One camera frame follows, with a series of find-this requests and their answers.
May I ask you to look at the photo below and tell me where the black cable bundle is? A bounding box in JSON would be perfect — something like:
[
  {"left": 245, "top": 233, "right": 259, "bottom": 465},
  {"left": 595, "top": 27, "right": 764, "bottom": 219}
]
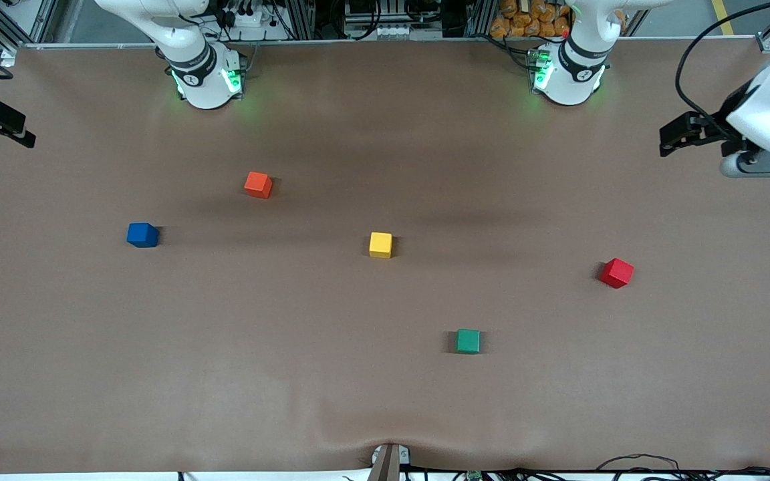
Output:
[{"left": 596, "top": 454, "right": 770, "bottom": 481}]

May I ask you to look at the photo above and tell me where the blue wooden block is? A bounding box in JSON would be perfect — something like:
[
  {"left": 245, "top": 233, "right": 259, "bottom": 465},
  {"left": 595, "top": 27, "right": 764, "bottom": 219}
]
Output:
[{"left": 126, "top": 222, "right": 159, "bottom": 249}]

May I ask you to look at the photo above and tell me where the orange wooden block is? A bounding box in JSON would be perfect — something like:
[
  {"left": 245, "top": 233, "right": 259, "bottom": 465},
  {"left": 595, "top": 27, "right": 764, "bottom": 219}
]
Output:
[{"left": 244, "top": 172, "right": 273, "bottom": 200}]

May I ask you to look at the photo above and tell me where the aluminium upright profile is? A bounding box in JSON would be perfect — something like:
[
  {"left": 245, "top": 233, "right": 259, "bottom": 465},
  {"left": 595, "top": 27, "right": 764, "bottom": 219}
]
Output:
[
  {"left": 465, "top": 0, "right": 496, "bottom": 37},
  {"left": 285, "top": 0, "right": 315, "bottom": 41}
]

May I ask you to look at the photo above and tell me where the white power strip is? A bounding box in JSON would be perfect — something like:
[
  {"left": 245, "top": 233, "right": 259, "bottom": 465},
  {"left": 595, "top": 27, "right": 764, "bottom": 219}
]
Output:
[{"left": 221, "top": 7, "right": 272, "bottom": 31}]

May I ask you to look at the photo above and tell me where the metal table clamp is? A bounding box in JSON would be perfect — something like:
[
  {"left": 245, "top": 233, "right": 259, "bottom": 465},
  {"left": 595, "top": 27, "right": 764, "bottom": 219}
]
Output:
[{"left": 366, "top": 443, "right": 411, "bottom": 481}]

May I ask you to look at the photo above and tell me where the brown table mat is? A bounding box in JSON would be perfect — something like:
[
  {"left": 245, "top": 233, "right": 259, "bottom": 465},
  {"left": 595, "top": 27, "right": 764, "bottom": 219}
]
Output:
[{"left": 0, "top": 37, "right": 770, "bottom": 475}]

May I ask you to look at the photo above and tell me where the red wooden block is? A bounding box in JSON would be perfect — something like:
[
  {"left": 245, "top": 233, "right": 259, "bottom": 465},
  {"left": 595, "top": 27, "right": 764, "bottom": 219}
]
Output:
[{"left": 600, "top": 258, "right": 635, "bottom": 289}]

